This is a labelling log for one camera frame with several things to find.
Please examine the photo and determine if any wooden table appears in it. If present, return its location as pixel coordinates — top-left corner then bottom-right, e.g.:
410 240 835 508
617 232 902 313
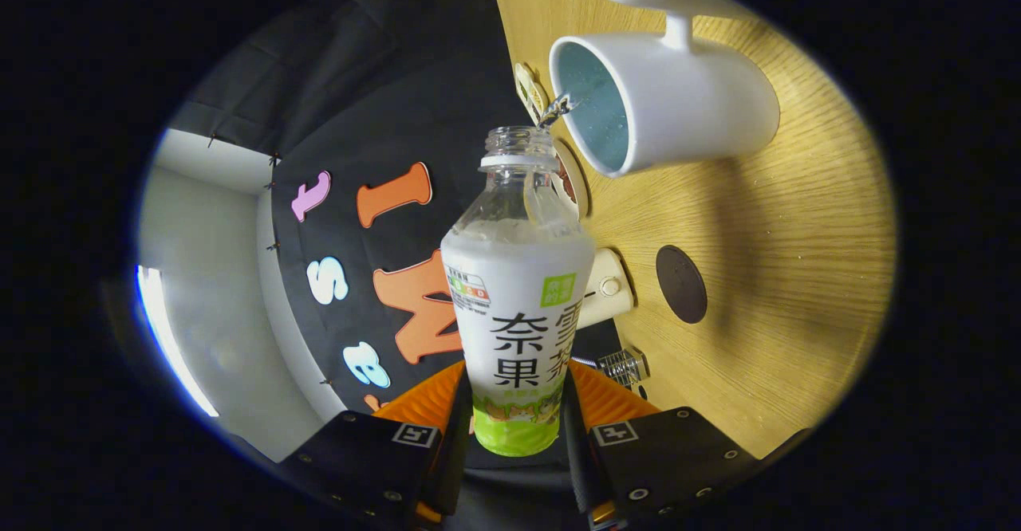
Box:
484 0 898 460

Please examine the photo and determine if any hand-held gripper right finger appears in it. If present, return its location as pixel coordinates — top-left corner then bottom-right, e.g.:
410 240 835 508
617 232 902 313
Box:
561 360 759 531

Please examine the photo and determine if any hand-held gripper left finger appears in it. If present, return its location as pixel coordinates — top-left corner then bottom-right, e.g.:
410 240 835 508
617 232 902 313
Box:
279 360 473 530

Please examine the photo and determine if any white round plate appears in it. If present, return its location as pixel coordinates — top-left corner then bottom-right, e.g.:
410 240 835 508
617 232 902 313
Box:
553 139 591 219

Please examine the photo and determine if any metal wire utensil holder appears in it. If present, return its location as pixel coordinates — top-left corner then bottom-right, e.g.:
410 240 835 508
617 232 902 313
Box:
594 346 651 388

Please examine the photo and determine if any dark round coaster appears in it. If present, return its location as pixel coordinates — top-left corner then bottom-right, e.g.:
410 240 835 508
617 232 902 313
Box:
656 245 708 325

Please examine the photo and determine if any white divided condiment dish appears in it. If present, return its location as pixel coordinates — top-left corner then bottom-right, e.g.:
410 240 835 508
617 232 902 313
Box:
514 63 550 124

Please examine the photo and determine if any black backdrop cloth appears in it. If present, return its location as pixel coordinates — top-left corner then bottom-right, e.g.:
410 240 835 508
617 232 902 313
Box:
171 0 639 531

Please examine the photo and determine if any white green label juice bottle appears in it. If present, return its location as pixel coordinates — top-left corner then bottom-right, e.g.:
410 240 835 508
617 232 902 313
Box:
440 126 597 458

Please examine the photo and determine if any white cup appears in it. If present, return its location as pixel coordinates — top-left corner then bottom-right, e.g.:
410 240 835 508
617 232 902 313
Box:
548 0 781 179

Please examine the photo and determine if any white toaster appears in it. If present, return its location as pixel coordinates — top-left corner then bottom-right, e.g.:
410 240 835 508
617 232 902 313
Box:
576 248 635 330

